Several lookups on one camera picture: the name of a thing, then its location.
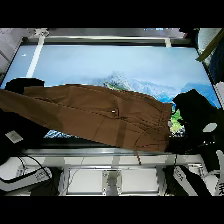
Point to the brown trousers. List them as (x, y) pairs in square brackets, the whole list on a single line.
[(93, 115)]

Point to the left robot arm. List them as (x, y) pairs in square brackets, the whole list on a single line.
[(20, 143)]

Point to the blue jeans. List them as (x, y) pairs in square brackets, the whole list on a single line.
[(218, 63)]

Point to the silver frame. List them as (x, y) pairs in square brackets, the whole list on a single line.
[(90, 180)]

